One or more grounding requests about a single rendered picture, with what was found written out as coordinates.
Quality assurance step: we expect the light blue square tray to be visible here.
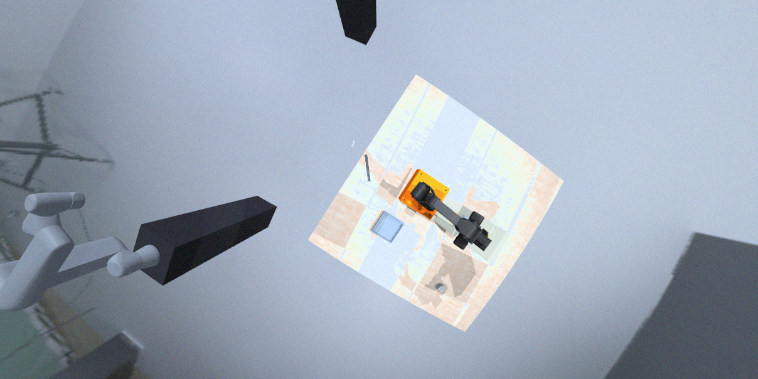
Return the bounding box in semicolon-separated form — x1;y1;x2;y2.
371;210;404;244

